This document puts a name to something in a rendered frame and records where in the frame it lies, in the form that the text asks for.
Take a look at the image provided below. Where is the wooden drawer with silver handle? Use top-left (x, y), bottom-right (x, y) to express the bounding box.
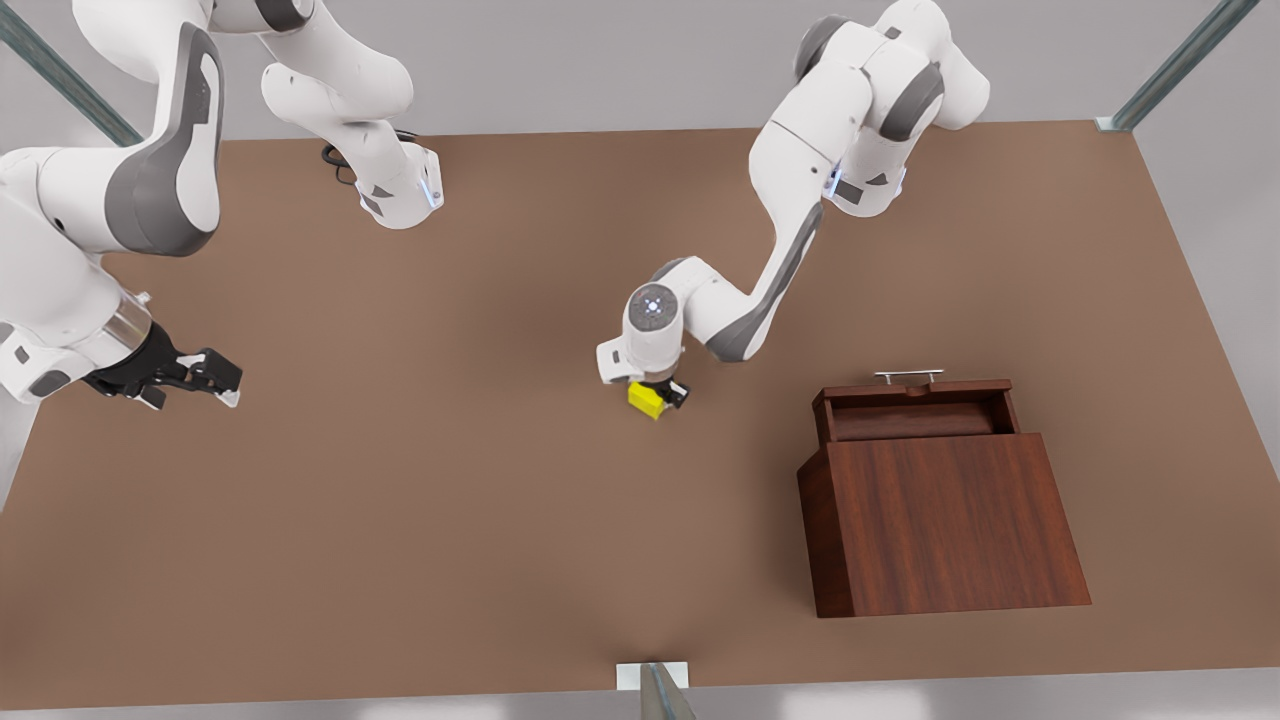
top-left (811, 368), bottom-right (1022, 447)

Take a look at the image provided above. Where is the dark wooden cabinet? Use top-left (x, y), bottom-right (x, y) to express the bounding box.
top-left (796, 432), bottom-right (1093, 619)

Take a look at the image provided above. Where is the black cable loop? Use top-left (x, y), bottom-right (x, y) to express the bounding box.
top-left (320, 129), bottom-right (421, 188)

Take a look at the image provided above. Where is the silver frame post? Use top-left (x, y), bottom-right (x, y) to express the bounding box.
top-left (615, 660), bottom-right (699, 720)
top-left (1094, 0), bottom-right (1263, 134)
top-left (0, 8), bottom-right (143, 149)

